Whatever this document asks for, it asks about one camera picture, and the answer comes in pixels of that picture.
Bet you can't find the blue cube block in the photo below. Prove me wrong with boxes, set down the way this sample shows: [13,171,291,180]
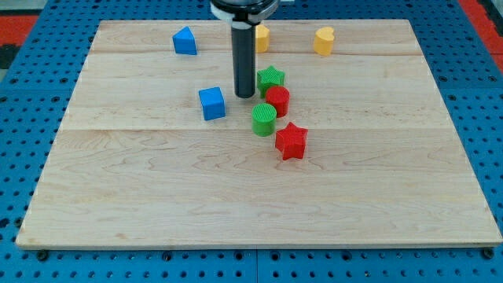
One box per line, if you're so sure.
[198,86,226,120]

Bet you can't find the yellow pentagon block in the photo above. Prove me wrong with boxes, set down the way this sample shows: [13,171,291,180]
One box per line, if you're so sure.
[255,24,270,53]

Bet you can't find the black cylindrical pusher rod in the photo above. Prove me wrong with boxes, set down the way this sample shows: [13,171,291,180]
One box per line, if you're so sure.
[231,21,255,98]

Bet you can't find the red star block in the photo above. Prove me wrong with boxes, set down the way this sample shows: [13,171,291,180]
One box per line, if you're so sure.
[275,122,308,160]

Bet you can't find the black robot arm flange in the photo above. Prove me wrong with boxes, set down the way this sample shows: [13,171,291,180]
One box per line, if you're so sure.
[210,0,279,25]

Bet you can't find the green cylinder block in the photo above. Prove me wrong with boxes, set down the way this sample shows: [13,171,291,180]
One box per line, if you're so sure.
[251,103,277,137]

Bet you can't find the red cylinder block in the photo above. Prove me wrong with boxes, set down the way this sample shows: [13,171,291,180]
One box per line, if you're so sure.
[266,86,290,118]

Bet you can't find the green star block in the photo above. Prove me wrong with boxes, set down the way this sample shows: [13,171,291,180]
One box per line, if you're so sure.
[256,65,285,98]

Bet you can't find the yellow heart block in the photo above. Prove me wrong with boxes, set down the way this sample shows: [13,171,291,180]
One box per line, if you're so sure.
[313,27,335,57]

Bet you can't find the light wooden board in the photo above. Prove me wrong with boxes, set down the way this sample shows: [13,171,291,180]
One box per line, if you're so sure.
[17,20,502,250]

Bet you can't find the blue triangle block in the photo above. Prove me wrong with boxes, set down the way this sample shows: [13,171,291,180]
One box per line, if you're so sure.
[172,26,197,55]

